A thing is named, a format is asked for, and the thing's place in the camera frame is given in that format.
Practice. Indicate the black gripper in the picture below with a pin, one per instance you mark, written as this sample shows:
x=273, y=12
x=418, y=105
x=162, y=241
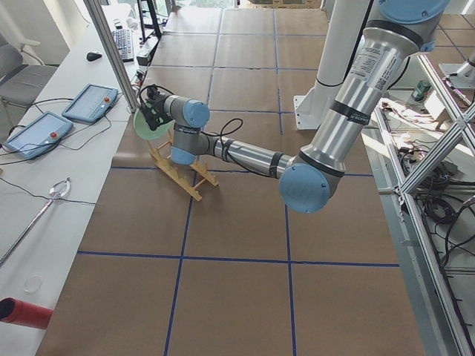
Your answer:
x=157, y=108

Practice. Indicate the light green plate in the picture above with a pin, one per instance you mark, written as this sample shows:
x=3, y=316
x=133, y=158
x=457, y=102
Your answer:
x=142, y=129

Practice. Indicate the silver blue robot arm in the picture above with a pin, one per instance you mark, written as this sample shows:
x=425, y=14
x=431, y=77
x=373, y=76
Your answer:
x=393, y=31

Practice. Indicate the wooden dish rack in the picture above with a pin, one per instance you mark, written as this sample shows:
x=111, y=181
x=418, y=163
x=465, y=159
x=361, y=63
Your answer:
x=176, y=174

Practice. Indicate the far blue teach pendant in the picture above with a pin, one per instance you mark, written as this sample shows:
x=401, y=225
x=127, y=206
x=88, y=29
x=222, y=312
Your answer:
x=91, y=104

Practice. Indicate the blue teach pendant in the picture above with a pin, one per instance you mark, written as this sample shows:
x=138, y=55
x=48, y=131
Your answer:
x=39, y=136
x=91, y=104

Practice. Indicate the black keyboard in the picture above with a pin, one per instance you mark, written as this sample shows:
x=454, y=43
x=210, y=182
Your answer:
x=123, y=40

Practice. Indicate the black computer mouse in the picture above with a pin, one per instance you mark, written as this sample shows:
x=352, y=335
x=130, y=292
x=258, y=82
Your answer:
x=93, y=56

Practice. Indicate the near blue teach pendant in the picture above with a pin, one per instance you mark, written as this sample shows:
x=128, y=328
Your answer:
x=39, y=136

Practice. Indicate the grey office chair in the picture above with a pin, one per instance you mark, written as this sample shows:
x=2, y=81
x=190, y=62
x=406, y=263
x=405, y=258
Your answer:
x=21, y=83

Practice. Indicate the red tube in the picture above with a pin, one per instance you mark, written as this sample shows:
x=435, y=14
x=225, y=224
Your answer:
x=22, y=313

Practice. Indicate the green box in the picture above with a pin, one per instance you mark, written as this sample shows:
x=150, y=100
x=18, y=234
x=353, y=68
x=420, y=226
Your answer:
x=421, y=89

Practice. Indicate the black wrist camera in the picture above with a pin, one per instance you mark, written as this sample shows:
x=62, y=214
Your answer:
x=152, y=93

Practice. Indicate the aluminium frame post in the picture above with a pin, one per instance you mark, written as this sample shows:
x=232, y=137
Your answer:
x=100, y=22

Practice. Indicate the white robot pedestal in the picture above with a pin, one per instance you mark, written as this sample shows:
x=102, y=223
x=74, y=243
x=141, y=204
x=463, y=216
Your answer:
x=347, y=22

